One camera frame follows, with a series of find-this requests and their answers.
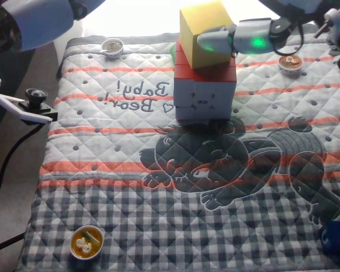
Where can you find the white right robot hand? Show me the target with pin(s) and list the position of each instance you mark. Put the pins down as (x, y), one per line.
(252, 38)

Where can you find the yellow block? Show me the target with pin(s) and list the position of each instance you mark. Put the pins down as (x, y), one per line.
(207, 25)

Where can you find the Rubik's cube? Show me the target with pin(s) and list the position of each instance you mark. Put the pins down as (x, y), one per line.
(204, 96)

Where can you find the blue block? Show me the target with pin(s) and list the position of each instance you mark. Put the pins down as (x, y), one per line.
(335, 238)

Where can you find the toy bowl of egg noodles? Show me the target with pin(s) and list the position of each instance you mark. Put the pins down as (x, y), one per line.
(289, 64)

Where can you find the small green toy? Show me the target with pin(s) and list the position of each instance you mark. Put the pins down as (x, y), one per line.
(173, 52)

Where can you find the toy bowl with spoon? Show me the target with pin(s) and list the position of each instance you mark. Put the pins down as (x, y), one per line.
(112, 48)

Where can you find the grey quilt with printed bear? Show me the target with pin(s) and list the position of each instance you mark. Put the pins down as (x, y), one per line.
(187, 226)

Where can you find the toy bowl of orange soup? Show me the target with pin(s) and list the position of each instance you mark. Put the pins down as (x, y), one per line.
(86, 242)

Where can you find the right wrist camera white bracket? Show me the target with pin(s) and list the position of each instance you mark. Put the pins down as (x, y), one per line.
(335, 22)

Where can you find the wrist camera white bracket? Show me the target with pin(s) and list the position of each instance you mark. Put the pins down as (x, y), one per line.
(335, 22)
(35, 97)

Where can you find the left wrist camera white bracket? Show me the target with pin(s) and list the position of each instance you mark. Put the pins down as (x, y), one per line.
(35, 97)

